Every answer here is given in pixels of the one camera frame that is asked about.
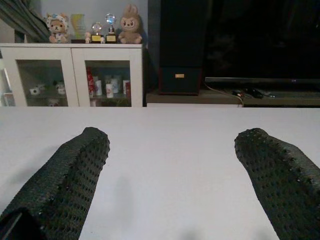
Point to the teddy bear plush with hood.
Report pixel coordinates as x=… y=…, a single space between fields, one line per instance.
x=58 y=27

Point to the white printed cup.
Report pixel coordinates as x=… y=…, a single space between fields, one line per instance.
x=115 y=85
x=99 y=87
x=109 y=90

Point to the small white camera figurine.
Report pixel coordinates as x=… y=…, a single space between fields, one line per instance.
x=34 y=91

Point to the small pale figurine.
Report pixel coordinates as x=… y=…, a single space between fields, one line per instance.
x=87 y=37

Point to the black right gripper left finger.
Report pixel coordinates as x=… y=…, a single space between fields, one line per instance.
x=75 y=180

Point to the small white animal figurine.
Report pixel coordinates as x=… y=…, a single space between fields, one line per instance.
x=60 y=88

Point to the black floor speaker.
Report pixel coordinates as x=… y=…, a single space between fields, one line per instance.
x=180 y=50

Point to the white glass door cabinet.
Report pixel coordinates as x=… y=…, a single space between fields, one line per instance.
x=72 y=75

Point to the brown bunny plush toy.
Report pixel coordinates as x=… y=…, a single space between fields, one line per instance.
x=130 y=25

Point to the black television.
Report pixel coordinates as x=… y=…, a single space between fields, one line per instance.
x=262 y=37

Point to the tall crystal ball trophy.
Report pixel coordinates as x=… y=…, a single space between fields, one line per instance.
x=110 y=27

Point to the grey TV console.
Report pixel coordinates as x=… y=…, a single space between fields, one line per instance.
x=195 y=98

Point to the green yellow glass award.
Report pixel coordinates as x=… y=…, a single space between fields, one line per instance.
x=78 y=25

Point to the short crystal ball trophy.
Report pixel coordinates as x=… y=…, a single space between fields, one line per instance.
x=96 y=33

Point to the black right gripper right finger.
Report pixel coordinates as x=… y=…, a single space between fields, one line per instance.
x=282 y=185

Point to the red cola bottle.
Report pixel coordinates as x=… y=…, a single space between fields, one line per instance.
x=90 y=82

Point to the grey green curtain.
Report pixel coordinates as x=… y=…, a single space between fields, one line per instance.
x=22 y=17

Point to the black remote control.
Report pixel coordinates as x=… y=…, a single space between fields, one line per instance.
x=255 y=93

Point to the red and white cup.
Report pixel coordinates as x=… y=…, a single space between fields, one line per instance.
x=126 y=87

